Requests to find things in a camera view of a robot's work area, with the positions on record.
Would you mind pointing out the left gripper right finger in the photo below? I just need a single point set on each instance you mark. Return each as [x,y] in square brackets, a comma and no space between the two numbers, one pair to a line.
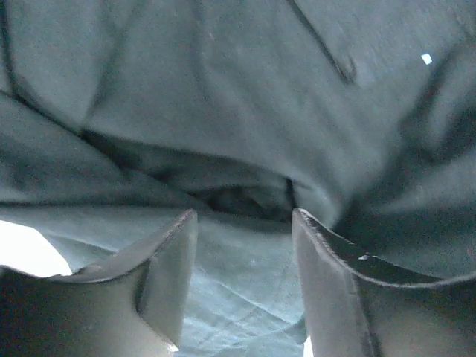
[357,304]

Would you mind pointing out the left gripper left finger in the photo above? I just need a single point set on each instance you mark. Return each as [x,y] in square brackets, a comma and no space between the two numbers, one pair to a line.
[130,304]

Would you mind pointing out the black t shirt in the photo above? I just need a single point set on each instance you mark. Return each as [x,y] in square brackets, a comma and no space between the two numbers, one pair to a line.
[118,116]

